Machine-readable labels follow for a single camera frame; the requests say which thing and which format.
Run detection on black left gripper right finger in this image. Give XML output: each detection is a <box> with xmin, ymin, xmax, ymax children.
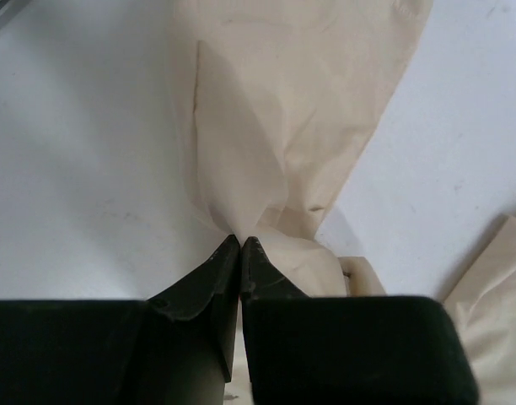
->
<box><xmin>240</xmin><ymin>237</ymin><xmax>479</xmax><ymax>404</ymax></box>

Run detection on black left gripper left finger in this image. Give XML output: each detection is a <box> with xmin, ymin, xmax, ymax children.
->
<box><xmin>0</xmin><ymin>235</ymin><xmax>240</xmax><ymax>404</ymax></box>

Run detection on beige trousers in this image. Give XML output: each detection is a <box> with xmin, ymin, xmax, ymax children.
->
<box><xmin>169</xmin><ymin>1</ymin><xmax>516</xmax><ymax>404</ymax></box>

